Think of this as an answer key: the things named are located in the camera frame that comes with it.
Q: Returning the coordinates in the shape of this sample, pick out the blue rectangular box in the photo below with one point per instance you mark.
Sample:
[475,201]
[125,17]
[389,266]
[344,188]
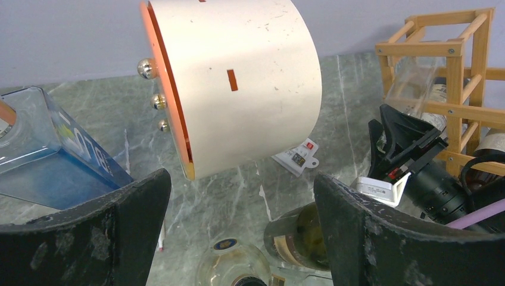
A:
[49,159]

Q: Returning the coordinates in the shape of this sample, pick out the large clear glass bottle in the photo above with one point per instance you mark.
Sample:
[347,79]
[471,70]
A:
[233,262]

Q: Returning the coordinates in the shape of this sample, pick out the white packaged card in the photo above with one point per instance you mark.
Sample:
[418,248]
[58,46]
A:
[298,159]

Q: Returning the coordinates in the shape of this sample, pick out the dark green labelled wine bottle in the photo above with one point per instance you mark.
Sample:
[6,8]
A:
[296,238]

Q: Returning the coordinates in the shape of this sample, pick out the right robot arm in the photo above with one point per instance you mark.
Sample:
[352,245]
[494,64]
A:
[442,196]

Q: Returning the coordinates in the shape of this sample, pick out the wooden wine rack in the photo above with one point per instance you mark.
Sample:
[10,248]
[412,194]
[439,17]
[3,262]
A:
[466,71]

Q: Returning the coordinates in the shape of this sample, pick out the white pen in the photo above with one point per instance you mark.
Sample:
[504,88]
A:
[161,237]

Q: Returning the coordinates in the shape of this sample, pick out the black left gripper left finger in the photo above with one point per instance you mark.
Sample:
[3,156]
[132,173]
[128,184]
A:
[110,240]

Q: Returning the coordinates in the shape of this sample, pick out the cream cylindrical drum box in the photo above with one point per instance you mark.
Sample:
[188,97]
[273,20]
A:
[239,80]

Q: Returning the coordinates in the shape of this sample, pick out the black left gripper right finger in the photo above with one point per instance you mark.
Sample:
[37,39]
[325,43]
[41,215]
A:
[369,243]

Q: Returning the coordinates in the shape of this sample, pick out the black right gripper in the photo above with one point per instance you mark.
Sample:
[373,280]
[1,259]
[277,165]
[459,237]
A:
[401,144]

